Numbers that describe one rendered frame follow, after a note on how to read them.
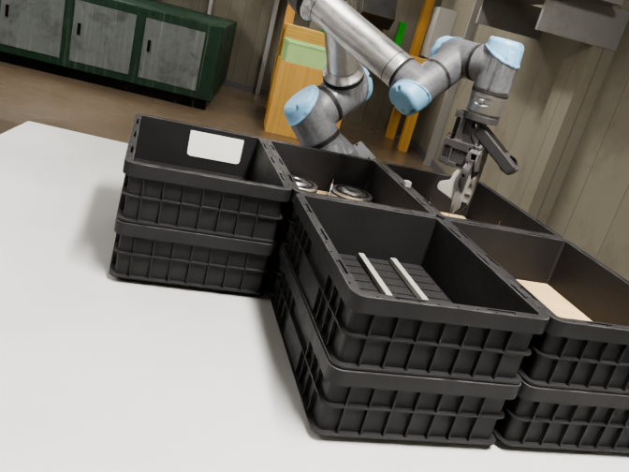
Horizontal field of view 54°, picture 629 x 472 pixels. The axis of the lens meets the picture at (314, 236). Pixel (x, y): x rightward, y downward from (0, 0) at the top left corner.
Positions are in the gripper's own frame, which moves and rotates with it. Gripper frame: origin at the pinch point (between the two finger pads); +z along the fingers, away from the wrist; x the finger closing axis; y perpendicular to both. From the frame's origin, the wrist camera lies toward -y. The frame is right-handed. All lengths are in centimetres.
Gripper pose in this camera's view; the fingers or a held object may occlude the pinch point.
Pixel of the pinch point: (460, 207)
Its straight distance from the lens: 137.3
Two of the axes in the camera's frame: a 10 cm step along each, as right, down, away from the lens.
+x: -5.3, 1.7, -8.3
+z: -2.4, 9.1, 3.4
